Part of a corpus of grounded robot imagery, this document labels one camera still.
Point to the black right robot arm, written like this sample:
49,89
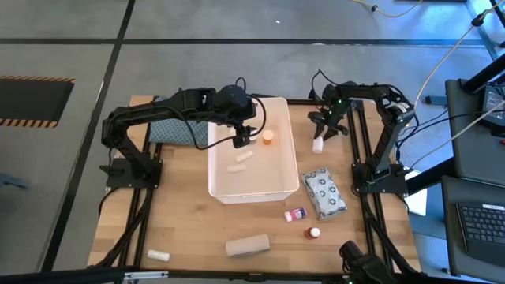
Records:
390,118

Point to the white pouch with dark print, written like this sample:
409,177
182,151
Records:
324,193

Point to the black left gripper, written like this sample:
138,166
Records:
242,129

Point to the black mat with hazard stripes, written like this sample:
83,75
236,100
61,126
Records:
31,102

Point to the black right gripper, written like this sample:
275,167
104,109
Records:
332,115

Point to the dark grey closed laptop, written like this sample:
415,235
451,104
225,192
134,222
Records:
465,142

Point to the teal patterned cloth pack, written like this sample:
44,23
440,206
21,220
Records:
173,132

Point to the red bottle white cap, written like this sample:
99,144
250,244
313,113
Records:
313,233

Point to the white paper sheet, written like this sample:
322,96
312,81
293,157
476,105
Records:
417,201

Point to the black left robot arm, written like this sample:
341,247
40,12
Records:
158,110

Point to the black aluminium table frame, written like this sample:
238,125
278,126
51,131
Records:
371,236

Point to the orange pill bottle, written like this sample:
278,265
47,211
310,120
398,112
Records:
268,137

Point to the white perforated plastic basket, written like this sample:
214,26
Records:
260,177

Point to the pink labelled bottle white cap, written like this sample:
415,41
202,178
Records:
295,215

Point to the black stand bar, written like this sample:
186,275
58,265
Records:
430,177

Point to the beige bandage roll green stitch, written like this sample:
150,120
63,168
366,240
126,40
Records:
248,245

